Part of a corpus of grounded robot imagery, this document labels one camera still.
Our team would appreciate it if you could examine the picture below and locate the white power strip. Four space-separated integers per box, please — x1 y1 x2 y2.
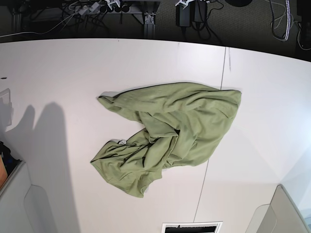
68 1 101 16

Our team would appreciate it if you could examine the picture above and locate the black power adapter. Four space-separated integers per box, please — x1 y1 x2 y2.
175 5 190 27

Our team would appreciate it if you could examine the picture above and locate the white framed floor vent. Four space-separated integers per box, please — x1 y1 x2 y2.
161 221 223 233

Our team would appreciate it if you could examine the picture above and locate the metal table leg bracket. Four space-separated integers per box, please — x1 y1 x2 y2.
143 13 156 39

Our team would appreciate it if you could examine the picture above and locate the grey coiled cable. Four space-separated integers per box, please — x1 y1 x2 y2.
269 0 296 42

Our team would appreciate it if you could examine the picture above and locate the green t-shirt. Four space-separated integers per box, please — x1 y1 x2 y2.
91 83 242 198

